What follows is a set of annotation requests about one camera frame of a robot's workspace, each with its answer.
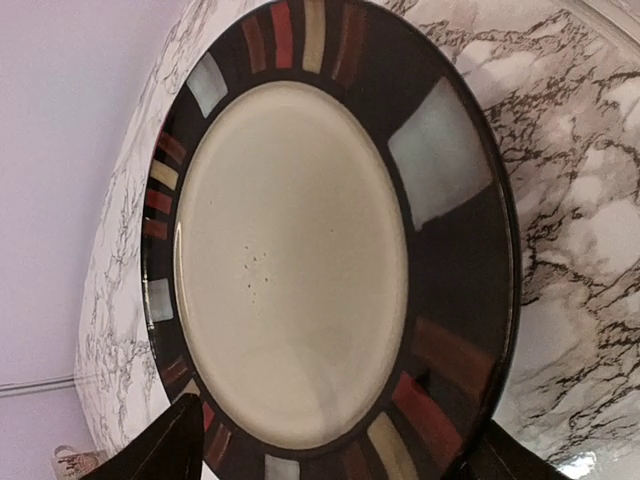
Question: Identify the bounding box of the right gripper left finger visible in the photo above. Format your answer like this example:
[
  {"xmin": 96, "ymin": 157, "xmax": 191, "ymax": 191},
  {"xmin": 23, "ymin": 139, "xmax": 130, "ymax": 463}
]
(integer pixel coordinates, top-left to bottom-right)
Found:
[{"xmin": 102, "ymin": 394, "xmax": 204, "ymax": 480}]

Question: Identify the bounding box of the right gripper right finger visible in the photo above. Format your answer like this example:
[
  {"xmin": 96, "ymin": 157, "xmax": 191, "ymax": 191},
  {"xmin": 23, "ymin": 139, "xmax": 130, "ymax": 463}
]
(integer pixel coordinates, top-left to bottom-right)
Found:
[{"xmin": 447, "ymin": 420, "xmax": 563, "ymax": 480}]

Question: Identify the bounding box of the floral ceramic tumbler cup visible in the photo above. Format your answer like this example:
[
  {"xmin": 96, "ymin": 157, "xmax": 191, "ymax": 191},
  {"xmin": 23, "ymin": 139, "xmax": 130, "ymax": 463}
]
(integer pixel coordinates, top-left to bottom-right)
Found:
[{"xmin": 51, "ymin": 445, "xmax": 108, "ymax": 480}]

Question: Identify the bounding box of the black rimmed grey plate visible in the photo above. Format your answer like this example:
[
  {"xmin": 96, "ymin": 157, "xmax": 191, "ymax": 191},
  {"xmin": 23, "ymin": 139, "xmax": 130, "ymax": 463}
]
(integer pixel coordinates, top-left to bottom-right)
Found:
[{"xmin": 140, "ymin": 1, "xmax": 520, "ymax": 479}]

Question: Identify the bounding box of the aluminium front frame rail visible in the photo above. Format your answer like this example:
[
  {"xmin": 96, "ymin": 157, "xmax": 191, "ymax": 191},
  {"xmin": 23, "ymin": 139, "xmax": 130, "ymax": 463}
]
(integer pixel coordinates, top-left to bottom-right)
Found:
[{"xmin": 576, "ymin": 0, "xmax": 639, "ymax": 39}]

